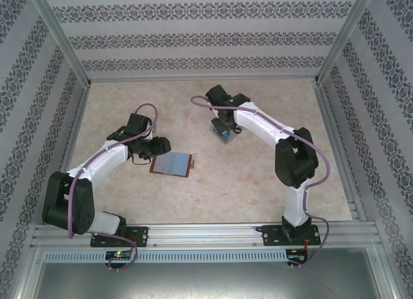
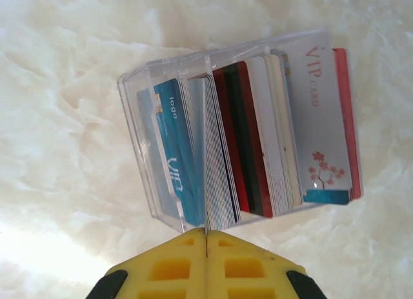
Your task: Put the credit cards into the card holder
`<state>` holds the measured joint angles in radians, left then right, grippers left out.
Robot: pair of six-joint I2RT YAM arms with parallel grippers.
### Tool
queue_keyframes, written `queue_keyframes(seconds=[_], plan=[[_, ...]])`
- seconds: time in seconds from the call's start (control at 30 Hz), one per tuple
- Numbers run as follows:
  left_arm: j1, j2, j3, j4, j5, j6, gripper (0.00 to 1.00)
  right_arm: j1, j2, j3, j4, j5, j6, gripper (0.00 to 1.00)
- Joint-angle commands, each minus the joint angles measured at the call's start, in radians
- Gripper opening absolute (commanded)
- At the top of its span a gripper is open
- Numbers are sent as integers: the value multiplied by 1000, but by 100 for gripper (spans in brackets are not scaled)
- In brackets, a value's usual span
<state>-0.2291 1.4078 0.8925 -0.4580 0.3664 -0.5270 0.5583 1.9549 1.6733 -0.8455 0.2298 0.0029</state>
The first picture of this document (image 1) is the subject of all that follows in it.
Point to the grey metal sheet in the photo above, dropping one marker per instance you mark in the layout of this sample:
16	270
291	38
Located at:
206	279

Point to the right small circuit board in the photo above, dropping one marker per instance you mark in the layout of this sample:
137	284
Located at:
298	255

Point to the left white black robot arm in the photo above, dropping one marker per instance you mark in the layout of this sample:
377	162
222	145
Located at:
103	160

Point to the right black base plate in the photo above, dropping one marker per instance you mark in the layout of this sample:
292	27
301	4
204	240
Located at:
269	236

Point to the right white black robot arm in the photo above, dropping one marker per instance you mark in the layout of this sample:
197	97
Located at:
258	121

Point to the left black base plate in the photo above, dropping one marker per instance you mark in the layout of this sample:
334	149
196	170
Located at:
142	236

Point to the aluminium frame post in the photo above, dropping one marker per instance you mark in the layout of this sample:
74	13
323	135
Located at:
343	37
64	37

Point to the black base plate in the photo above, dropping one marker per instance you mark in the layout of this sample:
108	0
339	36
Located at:
142	236
269	236

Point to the aluminium mounting rail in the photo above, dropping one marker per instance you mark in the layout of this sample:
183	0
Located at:
206	231

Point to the small circuit board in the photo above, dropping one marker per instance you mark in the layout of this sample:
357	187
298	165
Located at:
119	254
298	255

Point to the aluminium side rail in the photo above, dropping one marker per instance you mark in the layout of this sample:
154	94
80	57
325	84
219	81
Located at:
69	150
338	150

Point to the left small circuit board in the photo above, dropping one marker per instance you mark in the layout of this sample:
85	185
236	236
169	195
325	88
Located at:
119	254

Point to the brown leather card holder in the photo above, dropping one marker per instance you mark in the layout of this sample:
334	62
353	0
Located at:
179	163

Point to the clear plastic card box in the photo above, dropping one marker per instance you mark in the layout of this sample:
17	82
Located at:
229	139

